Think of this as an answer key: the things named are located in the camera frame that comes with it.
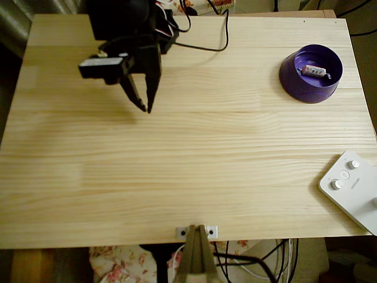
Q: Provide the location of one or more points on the black camera box white label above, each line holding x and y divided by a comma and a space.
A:
98, 67

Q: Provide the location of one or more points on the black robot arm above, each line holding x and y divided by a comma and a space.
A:
117, 17

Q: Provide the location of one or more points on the purple bowl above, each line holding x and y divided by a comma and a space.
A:
300, 88

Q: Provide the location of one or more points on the floral cushion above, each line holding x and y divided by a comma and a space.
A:
123, 262

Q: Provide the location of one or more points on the floral cloth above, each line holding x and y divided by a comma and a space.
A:
203, 4

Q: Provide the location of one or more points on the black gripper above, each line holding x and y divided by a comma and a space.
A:
151, 68

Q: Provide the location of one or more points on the white device with knobs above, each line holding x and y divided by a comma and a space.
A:
353, 188

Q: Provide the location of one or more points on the metal bracket with screws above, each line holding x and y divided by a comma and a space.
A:
180, 232

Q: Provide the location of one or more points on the black stand pole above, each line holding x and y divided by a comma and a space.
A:
160, 265

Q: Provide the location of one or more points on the candy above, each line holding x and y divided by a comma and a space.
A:
313, 70

